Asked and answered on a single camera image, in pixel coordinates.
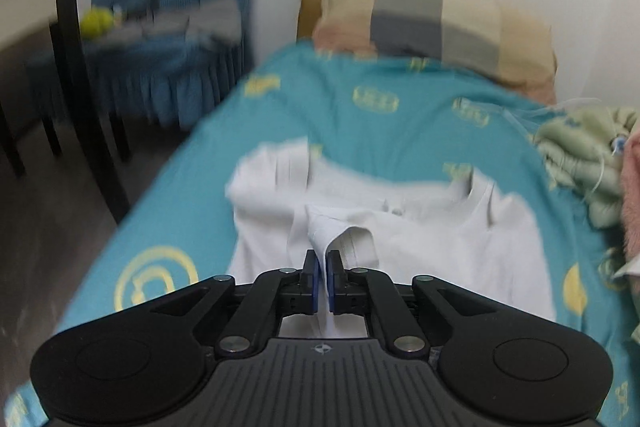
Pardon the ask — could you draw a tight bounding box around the pink fleece blanket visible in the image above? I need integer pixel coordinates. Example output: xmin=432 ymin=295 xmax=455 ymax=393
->
xmin=620 ymin=135 xmax=640 ymax=262

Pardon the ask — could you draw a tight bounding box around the checkered beige grey pillow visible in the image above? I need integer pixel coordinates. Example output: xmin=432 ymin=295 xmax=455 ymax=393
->
xmin=296 ymin=0 xmax=558 ymax=105

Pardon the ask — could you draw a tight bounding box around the white t-shirt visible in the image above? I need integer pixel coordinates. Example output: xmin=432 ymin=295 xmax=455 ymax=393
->
xmin=226 ymin=139 xmax=556 ymax=321

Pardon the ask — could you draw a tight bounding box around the teal patterned bed sheet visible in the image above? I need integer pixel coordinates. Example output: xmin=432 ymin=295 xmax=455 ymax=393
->
xmin=0 ymin=40 xmax=640 ymax=427

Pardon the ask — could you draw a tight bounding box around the light green fleece blanket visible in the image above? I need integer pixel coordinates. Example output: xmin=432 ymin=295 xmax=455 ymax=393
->
xmin=535 ymin=105 xmax=639 ymax=229

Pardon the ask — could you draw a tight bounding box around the grey cloth on chair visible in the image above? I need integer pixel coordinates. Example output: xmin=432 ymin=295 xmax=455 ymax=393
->
xmin=100 ymin=0 xmax=242 ymax=49

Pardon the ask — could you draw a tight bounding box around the yellow-green ball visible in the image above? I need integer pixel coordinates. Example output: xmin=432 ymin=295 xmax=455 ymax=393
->
xmin=79 ymin=8 xmax=114 ymax=40

